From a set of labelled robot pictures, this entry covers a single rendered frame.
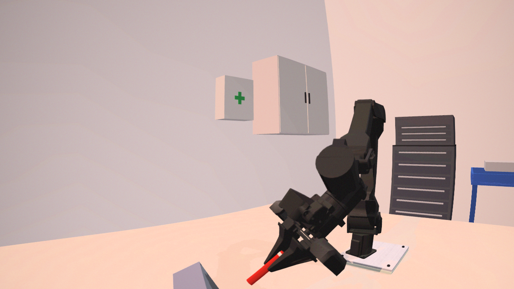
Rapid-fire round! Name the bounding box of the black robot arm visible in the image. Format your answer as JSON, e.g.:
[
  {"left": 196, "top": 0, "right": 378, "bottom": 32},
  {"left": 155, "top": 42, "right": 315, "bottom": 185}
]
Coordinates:
[{"left": 278, "top": 99, "right": 386, "bottom": 259}]

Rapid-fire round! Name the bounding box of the red peg with white band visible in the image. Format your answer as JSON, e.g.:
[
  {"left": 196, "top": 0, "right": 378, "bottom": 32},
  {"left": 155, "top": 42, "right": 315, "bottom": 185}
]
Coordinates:
[{"left": 247, "top": 251, "right": 284, "bottom": 285}]

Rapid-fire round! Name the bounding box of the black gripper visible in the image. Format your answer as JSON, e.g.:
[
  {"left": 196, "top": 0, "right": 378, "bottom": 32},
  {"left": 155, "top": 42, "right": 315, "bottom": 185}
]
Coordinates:
[{"left": 264, "top": 193, "right": 347, "bottom": 276}]

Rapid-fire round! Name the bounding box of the dark grey sloped panel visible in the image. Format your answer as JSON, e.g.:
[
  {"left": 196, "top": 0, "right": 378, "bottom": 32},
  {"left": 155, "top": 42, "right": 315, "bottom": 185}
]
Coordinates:
[{"left": 173, "top": 262, "right": 219, "bottom": 289}]

